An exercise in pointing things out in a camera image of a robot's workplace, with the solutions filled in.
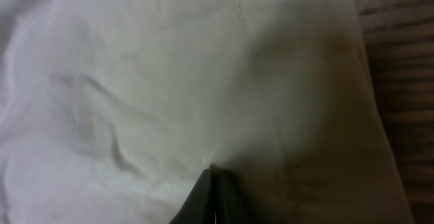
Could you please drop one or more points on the beige shorts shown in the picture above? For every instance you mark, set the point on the beige shorts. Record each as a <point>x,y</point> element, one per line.
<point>111,109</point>

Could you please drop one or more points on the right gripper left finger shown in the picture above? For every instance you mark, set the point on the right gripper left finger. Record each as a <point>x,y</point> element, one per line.
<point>198,207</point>

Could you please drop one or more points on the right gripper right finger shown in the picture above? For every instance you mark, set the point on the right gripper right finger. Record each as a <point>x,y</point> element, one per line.
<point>230,207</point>

